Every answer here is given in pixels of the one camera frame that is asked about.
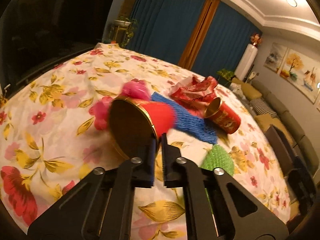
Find green foam fruit net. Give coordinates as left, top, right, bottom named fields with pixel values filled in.
left=200, top=145, right=234, bottom=174

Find blue foam fruit net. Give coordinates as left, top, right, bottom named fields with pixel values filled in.
left=151, top=92, right=218, bottom=145

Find red paper cup gold pattern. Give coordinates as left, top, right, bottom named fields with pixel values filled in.
left=108, top=100, right=176, bottom=159

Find pink foam fruit net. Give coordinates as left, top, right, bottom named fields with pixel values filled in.
left=89, top=79, right=151, bottom=131

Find red snack wrapper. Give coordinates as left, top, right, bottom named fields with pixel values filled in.
left=169, top=75, right=218, bottom=118

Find floral tablecloth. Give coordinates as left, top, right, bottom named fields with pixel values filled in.
left=1, top=43, right=290, bottom=232

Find mustard cushion large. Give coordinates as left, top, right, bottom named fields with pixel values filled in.
left=254, top=114, right=295, bottom=146

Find patterned black white cushion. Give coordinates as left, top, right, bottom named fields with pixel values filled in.
left=249, top=98, right=277, bottom=118

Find grey sectional sofa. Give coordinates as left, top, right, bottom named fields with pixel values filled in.
left=237, top=79, right=319, bottom=176

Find mustard cushion far end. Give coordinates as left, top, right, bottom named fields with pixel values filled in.
left=229, top=77, right=262, bottom=101

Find potted plant on coffee table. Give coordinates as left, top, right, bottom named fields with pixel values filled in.
left=217, top=69, right=235, bottom=88

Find orange centre curtain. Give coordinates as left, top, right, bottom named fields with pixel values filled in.
left=178, top=0, right=220, bottom=70

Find white standing air conditioner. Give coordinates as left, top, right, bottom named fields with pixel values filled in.
left=234, top=44, right=258, bottom=81

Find centre tree and sailboat painting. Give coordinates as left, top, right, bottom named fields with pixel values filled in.
left=279, top=49, right=319, bottom=103

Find left landscape painting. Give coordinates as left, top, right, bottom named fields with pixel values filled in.
left=264, top=42, right=288, bottom=73

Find red flower arrangement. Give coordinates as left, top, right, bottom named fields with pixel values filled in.
left=250, top=33, right=263, bottom=48

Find plant on stand by curtain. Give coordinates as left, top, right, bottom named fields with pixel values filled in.
left=108, top=16, right=138, bottom=48

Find black television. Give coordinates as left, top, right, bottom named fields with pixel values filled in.
left=1, top=0, right=113, bottom=95

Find blue curtains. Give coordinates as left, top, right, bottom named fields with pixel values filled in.
left=127, top=0, right=262, bottom=77

